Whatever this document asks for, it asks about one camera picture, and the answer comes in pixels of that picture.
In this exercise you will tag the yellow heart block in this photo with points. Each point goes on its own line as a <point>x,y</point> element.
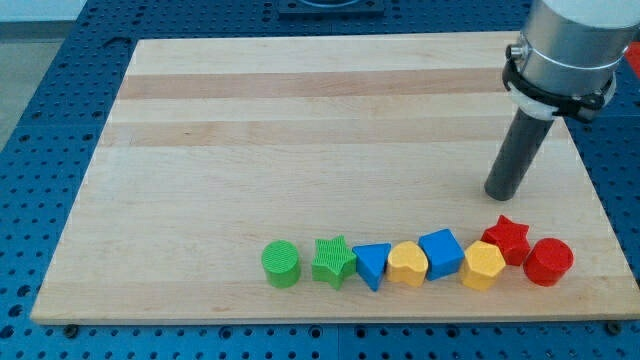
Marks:
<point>407,263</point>

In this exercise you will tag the red cylinder block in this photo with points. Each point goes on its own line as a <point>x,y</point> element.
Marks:
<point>549,260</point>

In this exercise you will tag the yellow hexagon block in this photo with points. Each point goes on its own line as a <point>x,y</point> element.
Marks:
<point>482,265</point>

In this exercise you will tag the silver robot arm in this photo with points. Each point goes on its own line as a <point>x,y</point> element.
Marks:
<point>562,65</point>

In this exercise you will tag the green star block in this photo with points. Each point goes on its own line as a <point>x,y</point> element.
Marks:
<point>333,261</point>

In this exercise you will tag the blue cube block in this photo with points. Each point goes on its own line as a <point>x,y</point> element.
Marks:
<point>443,252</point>

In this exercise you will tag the green cylinder block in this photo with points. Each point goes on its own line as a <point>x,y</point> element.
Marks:
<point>281,264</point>

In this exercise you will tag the wooden board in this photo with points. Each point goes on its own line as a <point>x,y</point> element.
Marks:
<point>216,147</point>

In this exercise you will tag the blue triangle block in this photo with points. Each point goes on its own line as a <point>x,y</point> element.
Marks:
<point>371,263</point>

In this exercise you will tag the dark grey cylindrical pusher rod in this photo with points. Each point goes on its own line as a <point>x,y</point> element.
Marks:
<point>517,152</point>

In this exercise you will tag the red star block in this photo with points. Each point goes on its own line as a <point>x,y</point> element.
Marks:
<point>511,239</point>

